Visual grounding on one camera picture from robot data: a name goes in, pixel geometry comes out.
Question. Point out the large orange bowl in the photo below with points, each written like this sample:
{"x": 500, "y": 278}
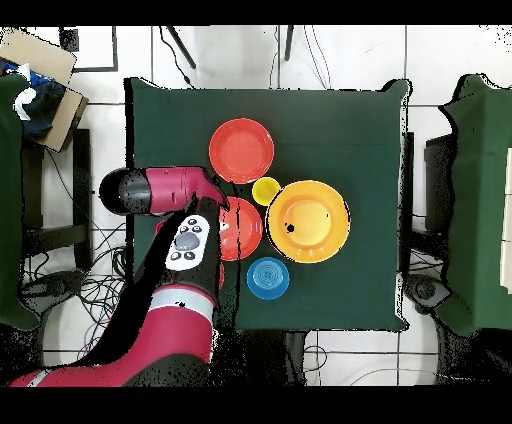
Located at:
{"x": 308, "y": 222}

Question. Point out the red cup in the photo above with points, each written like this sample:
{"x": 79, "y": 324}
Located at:
{"x": 160, "y": 224}

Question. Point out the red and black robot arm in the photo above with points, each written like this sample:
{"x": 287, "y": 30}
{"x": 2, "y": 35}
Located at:
{"x": 176, "y": 328}

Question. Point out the wide red-orange bowl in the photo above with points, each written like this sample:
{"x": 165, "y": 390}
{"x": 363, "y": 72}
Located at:
{"x": 248, "y": 232}
{"x": 241, "y": 150}

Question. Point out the yellow cup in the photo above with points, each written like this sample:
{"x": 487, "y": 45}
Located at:
{"x": 264, "y": 190}

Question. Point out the small blue bowl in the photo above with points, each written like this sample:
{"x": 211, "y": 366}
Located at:
{"x": 268, "y": 278}

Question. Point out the dark green tablecloth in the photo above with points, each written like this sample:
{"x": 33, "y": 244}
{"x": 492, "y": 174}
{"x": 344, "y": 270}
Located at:
{"x": 320, "y": 120}

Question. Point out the black tripod leg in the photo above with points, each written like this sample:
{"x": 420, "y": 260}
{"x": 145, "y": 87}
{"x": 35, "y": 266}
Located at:
{"x": 182, "y": 48}
{"x": 288, "y": 44}

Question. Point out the black chair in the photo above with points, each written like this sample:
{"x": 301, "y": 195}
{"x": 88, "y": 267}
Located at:
{"x": 438, "y": 180}

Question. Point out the green cloth side table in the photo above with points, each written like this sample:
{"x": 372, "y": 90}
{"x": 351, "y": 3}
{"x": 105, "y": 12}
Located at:
{"x": 10, "y": 200}
{"x": 480, "y": 180}

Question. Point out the blue and white cloth bundle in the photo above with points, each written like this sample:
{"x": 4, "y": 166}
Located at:
{"x": 40, "y": 104}

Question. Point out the cardboard box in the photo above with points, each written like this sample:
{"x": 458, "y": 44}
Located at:
{"x": 40, "y": 52}

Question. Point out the black metal frame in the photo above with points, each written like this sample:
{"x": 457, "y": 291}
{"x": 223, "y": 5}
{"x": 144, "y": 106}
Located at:
{"x": 68, "y": 40}

